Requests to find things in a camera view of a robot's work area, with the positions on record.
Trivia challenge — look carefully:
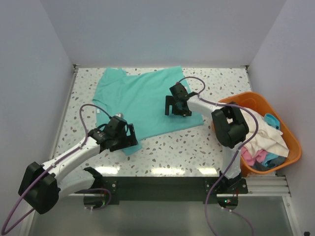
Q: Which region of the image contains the teal t-shirt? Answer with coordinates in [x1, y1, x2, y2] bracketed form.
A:
[93, 66, 204, 141]

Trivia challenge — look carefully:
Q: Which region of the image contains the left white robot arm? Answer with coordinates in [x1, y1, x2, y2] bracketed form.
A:
[18, 116, 138, 214]

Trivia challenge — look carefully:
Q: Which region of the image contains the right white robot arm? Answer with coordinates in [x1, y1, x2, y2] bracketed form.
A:
[165, 83, 249, 193]

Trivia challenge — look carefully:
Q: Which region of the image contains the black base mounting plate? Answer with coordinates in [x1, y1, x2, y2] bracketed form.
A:
[83, 176, 248, 206]

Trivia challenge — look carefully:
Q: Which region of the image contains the orange plastic laundry basket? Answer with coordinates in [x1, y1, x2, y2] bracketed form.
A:
[211, 91, 302, 177]

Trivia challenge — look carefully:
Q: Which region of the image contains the light blue garment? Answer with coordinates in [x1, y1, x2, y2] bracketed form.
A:
[264, 113, 281, 130]

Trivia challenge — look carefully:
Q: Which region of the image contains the cream white garment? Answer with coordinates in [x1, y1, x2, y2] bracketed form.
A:
[244, 108, 289, 157]

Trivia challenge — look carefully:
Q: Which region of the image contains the pink garment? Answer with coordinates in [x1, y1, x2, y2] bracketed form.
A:
[241, 147, 268, 166]

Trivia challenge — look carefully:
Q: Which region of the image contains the grey garment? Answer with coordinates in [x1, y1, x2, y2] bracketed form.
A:
[252, 161, 276, 172]

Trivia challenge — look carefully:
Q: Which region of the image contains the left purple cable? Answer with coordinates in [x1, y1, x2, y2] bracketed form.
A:
[0, 104, 115, 234]

